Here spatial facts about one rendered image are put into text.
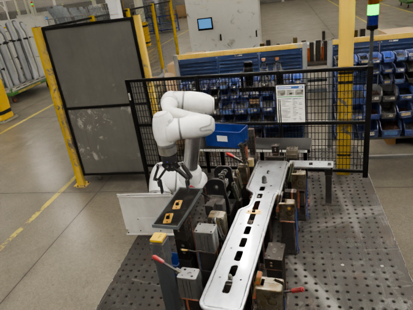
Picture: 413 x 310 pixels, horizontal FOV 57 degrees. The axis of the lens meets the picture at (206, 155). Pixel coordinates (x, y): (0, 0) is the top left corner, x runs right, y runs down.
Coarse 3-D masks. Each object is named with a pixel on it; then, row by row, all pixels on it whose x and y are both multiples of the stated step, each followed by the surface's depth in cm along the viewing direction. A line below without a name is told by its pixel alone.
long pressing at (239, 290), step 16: (256, 176) 249; (272, 176) 246; (256, 192) 230; (272, 192) 227; (272, 208) 213; (256, 224) 200; (240, 240) 189; (256, 240) 187; (224, 256) 179; (256, 256) 177; (224, 272) 169; (240, 272) 168; (208, 288) 161; (240, 288) 159; (208, 304) 153; (224, 304) 152; (240, 304) 151
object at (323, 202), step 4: (328, 164) 253; (324, 172) 252; (328, 172) 251; (328, 176) 253; (328, 180) 254; (328, 184) 255; (328, 188) 256; (328, 192) 258; (328, 196) 259; (320, 200) 267; (324, 200) 266; (328, 200) 260; (320, 204) 263; (324, 204) 261; (328, 204) 261; (332, 204) 260; (336, 204) 260
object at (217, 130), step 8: (216, 128) 307; (224, 128) 304; (232, 128) 300; (240, 128) 297; (208, 136) 295; (216, 136) 291; (224, 136) 288; (232, 136) 285; (240, 136) 283; (208, 144) 298; (216, 144) 294; (224, 144) 291; (232, 144) 288
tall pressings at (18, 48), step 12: (12, 24) 1050; (24, 24) 1091; (0, 36) 1058; (12, 36) 1074; (0, 48) 1026; (24, 48) 1084; (0, 60) 1015; (12, 60) 1070; (24, 60) 1106; (36, 60) 1128; (12, 72) 1056; (24, 72) 1110; (36, 72) 1117; (12, 84) 1084
